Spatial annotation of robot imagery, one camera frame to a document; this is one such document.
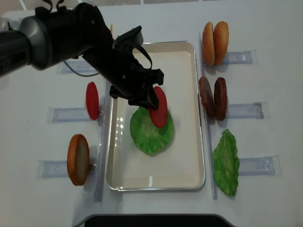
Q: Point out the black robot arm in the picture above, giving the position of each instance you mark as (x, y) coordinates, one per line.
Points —
(51, 37)

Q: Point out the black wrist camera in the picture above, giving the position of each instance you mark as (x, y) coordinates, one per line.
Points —
(133, 36)

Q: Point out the upright green lettuce leaf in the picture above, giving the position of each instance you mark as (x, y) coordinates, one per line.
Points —
(226, 164)

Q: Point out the left brown meat patty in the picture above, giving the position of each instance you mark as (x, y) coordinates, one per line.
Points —
(206, 95)

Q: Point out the bread bun slice lower left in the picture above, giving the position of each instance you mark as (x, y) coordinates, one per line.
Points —
(78, 160)

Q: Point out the right orange cheese slice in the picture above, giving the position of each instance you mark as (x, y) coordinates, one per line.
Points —
(111, 28)

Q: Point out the flat green lettuce leaf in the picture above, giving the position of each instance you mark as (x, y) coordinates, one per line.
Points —
(146, 136)

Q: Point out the clear holder upper left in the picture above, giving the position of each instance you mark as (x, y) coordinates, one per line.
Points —
(81, 67)

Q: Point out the clear holder middle right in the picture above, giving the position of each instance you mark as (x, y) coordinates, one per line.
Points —
(256, 110)

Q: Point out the clear holder upper right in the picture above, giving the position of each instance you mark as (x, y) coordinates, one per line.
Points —
(244, 57)

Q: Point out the clear long rail right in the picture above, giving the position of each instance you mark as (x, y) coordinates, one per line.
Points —
(207, 127)

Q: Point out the white rectangular metal tray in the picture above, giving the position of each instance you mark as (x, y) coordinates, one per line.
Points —
(180, 165)

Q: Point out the clear long rail left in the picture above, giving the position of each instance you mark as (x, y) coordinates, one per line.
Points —
(103, 144)

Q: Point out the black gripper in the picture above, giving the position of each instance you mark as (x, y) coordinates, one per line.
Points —
(129, 79)

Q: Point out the right brown meat patty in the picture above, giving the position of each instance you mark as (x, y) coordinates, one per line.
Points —
(220, 99)

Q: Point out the left bun half upper right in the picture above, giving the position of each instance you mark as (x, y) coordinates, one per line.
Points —
(208, 44)

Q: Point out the clear holder lower left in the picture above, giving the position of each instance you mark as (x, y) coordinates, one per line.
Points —
(51, 169)

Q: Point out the clear long rail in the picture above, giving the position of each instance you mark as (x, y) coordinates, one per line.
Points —
(207, 127)
(103, 144)

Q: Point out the clear holder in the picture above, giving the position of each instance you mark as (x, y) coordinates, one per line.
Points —
(260, 166)
(51, 169)
(244, 57)
(56, 115)
(256, 110)
(81, 67)

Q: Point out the clear holder lower right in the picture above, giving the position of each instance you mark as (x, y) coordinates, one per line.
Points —
(260, 166)

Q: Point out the bun half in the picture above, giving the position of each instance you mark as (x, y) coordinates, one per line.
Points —
(208, 44)
(221, 40)

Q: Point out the brown meat patty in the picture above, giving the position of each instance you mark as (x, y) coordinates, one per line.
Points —
(206, 95)
(220, 99)

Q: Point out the red tomato slice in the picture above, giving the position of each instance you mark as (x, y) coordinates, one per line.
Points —
(159, 116)
(92, 101)

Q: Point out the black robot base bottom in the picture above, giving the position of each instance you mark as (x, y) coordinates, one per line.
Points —
(155, 221)

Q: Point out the clear holder middle left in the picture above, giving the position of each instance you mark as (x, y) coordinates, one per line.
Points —
(56, 115)

